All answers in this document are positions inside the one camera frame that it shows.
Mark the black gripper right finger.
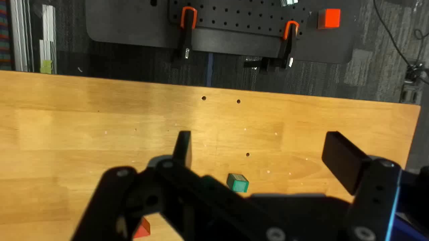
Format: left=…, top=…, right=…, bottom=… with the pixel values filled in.
left=321, top=132, right=370, bottom=196

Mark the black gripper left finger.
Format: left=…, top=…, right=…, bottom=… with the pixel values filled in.
left=173, top=132, right=191, bottom=168

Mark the green wooden block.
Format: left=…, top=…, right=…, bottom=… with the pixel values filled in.
left=226, top=173, right=249, bottom=193

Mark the red wooden block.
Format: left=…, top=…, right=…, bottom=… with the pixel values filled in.
left=134, top=219, right=150, bottom=239

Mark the orange block on black table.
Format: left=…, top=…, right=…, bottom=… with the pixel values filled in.
left=317, top=9, right=341, bottom=30

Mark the black perforated side table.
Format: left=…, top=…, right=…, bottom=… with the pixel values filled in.
left=84, top=0, right=362, bottom=63

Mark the black cable on floor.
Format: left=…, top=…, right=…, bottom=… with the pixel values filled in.
left=371, top=0, right=429, bottom=86

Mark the orange-handled clamp left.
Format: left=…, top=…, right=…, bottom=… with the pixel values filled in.
left=179, top=6, right=198, bottom=61

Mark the orange-handled clamp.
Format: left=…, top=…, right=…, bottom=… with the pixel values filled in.
left=244, top=21, right=300, bottom=72
left=179, top=6, right=198, bottom=61

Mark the orange-handled clamp right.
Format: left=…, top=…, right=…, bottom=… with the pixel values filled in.
left=244, top=21, right=300, bottom=72

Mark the white aluminium rail stack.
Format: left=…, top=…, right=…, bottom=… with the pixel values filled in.
left=8, top=0, right=57, bottom=74

